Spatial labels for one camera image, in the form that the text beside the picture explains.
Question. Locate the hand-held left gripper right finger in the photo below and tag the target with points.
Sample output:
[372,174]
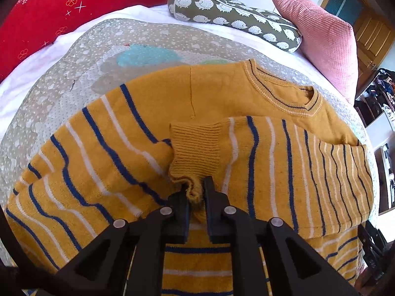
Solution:
[209,212]

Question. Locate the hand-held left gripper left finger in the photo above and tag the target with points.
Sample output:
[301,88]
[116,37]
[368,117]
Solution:
[186,214]

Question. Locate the yellow striped knit sweater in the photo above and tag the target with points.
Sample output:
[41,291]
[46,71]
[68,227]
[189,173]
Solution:
[271,160]

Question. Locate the grey dotted play mat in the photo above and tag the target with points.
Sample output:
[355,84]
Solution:
[77,77]

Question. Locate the green hedgehog print bolster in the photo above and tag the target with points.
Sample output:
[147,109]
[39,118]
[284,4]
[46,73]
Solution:
[234,18]

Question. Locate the white bed sheet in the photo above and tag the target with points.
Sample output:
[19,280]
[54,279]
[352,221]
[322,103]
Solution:
[37,64]

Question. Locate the wooden door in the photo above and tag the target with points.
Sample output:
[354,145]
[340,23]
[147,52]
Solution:
[364,21]

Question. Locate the red patterned cushion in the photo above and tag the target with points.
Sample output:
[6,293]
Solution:
[46,12]

